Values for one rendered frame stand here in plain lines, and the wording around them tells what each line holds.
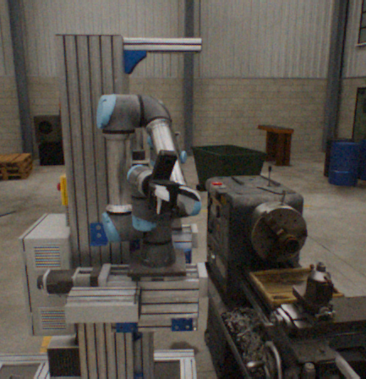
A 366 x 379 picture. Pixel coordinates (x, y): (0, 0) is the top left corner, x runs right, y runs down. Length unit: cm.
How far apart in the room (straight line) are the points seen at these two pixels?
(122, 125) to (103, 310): 66
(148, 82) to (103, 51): 1020
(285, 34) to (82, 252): 1186
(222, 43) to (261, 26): 134
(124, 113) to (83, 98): 30
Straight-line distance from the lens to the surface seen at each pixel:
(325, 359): 151
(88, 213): 163
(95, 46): 154
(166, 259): 145
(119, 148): 131
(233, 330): 215
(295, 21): 1321
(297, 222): 208
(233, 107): 1226
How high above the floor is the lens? 180
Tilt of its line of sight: 14 degrees down
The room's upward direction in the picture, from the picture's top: straight up
